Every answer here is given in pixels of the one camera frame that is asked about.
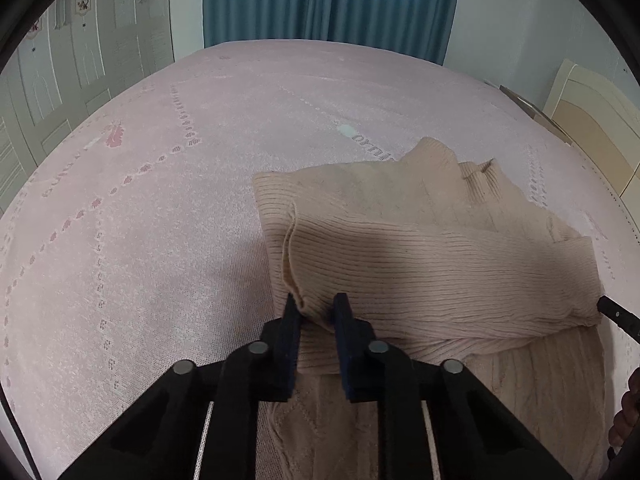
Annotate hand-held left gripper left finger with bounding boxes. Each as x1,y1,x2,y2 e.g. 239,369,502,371
60,294,306,480

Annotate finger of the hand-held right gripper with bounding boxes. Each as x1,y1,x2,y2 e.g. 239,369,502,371
597,295,640,346

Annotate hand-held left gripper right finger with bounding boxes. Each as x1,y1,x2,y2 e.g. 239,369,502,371
332,292,576,480

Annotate beige ribbed knit sweater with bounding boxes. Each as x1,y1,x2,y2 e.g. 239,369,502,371
252,136,618,480

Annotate person's right hand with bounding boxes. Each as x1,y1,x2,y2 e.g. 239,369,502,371
606,366,640,463

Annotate pink bed blanket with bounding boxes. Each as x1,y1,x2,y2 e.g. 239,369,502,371
0,40,640,480

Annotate cream wooden headboard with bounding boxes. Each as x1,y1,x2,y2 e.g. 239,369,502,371
542,57,640,206

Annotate blue curtain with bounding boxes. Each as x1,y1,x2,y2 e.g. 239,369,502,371
202,0,463,66

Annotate white wardrobe with flower decals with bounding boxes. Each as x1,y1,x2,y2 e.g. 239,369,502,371
0,0,176,216

